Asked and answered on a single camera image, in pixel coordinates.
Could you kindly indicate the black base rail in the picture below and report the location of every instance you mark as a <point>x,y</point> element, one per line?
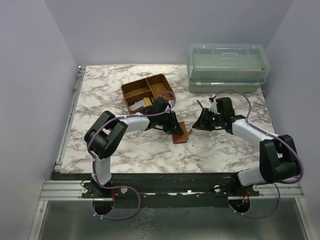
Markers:
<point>156,190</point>

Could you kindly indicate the brown woven basket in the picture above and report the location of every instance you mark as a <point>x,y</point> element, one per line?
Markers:
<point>150,87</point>

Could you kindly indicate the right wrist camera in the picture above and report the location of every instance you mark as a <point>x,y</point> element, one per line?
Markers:
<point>213,105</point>

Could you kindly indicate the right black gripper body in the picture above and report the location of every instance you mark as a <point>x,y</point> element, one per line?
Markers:
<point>214,119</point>

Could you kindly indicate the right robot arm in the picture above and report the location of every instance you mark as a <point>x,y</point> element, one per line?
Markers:
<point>278,158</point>

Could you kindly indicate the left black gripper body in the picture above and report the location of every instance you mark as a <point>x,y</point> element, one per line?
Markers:
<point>166,121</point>

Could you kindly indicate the stack of credit cards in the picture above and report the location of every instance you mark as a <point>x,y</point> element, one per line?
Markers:
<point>145,102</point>

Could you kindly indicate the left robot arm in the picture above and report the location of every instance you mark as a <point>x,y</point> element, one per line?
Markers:
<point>105,135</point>

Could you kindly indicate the clear lidded plastic box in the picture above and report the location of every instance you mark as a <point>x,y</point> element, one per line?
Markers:
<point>215,67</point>

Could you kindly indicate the aluminium side rail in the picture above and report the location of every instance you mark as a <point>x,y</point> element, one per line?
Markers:
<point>67,129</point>

